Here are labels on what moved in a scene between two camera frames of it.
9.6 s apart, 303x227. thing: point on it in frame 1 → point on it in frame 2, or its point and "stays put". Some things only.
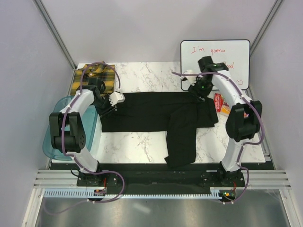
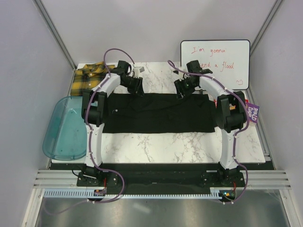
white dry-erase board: (235, 53) stays put
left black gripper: (109, 108) → (138, 89)
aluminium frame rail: (253, 179) stays put
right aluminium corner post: (276, 5) stays put
